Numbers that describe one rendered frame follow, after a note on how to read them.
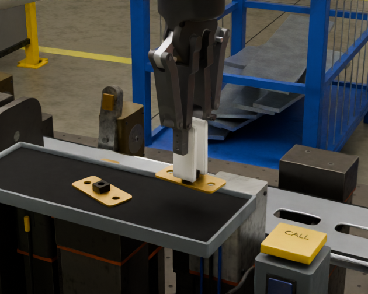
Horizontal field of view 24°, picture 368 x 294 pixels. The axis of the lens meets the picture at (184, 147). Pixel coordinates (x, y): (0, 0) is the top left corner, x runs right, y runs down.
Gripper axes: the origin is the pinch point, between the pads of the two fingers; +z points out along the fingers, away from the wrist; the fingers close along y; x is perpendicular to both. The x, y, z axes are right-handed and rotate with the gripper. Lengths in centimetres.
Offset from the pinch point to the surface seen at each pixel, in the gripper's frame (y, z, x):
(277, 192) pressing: 37.5, 23.7, 8.4
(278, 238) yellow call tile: -0.8, 7.7, -13.0
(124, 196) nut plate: -3.2, 7.4, 7.9
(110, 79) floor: 287, 124, 259
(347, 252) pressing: 26.4, 23.6, -9.9
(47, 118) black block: 42, 25, 66
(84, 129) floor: 220, 124, 220
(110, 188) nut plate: -3.0, 7.1, 10.3
